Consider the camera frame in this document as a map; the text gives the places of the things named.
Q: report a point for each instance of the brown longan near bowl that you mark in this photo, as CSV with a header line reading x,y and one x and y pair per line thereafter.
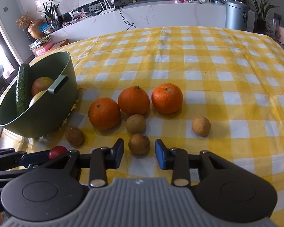
x,y
75,136

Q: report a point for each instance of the white marble tv cabinet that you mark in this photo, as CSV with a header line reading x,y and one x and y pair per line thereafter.
x,y
144,15

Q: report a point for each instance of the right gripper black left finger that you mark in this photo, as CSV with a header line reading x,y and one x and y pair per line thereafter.
x,y
102,159

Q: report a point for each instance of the potted plant right corner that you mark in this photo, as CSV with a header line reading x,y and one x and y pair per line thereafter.
x,y
262,7

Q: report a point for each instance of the white wifi router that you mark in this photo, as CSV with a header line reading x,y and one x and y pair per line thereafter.
x,y
107,6

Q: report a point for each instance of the golden brown vase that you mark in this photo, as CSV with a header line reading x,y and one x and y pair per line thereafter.
x,y
33,29

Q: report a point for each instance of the reddish green mango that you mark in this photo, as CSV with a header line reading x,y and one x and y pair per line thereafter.
x,y
41,84

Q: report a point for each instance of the brown longan centre left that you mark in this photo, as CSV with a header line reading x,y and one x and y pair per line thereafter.
x,y
136,124

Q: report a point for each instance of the brown longan far right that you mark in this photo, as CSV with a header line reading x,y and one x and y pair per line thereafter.
x,y
201,126

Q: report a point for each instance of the green cucumber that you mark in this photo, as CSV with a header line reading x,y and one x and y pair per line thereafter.
x,y
23,89

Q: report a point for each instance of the yellow white checkered tablecloth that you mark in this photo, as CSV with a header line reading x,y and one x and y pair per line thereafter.
x,y
235,79

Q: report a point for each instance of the brown longan centre right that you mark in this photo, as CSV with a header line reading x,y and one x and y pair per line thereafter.
x,y
139,144

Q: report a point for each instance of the pink piggy figure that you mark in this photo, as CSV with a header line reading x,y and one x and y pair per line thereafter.
x,y
279,34

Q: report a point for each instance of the green potted plant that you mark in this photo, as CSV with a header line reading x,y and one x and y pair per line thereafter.
x,y
50,10

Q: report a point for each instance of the green colander bowl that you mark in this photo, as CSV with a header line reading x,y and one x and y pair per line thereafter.
x,y
52,108

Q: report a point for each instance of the orange tangerine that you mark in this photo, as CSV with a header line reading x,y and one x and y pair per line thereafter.
x,y
134,100
104,113
167,98

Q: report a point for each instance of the orange shoe box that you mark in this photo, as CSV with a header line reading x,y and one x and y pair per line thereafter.
x,y
59,45

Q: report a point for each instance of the silver trash can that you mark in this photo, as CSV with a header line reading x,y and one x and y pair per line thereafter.
x,y
236,15

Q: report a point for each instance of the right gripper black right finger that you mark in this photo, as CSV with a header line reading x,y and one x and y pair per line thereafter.
x,y
174,159

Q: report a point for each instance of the red cherry tomato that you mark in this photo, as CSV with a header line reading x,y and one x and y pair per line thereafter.
x,y
57,151

